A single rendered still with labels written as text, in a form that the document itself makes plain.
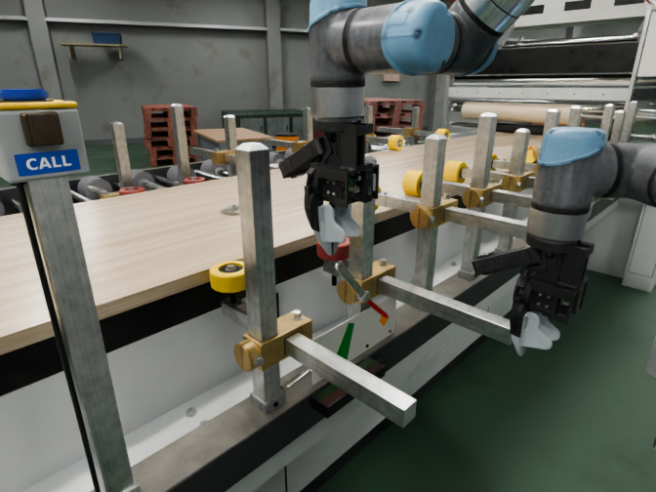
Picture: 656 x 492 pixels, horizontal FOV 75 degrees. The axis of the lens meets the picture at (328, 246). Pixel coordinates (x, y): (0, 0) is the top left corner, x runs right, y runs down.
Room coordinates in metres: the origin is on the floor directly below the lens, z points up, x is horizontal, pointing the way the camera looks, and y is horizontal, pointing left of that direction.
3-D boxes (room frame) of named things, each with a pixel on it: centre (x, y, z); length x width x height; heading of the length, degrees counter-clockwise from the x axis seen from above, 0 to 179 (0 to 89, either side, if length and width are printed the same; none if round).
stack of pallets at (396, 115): (6.87, -0.74, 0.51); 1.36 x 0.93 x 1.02; 20
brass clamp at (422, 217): (0.99, -0.26, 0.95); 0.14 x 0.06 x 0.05; 136
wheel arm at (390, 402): (0.61, 0.04, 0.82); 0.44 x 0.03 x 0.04; 46
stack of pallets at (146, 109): (7.55, 2.71, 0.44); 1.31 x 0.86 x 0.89; 22
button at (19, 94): (0.43, 0.29, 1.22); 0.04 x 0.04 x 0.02
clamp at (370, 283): (0.81, -0.08, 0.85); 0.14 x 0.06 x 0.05; 136
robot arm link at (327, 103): (0.63, -0.02, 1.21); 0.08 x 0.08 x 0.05
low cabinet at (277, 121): (9.65, 1.33, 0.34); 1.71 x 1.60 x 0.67; 111
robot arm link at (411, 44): (0.56, -0.09, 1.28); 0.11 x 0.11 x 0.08; 43
